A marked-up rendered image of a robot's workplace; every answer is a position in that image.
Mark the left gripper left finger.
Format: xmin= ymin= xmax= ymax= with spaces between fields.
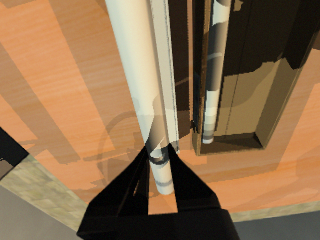
xmin=83 ymin=146 xmax=150 ymax=218

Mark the brown cardboard carton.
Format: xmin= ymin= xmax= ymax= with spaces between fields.
xmin=192 ymin=0 xmax=320 ymax=157

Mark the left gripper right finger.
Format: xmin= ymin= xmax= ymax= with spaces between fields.
xmin=168 ymin=143 xmax=222 ymax=212

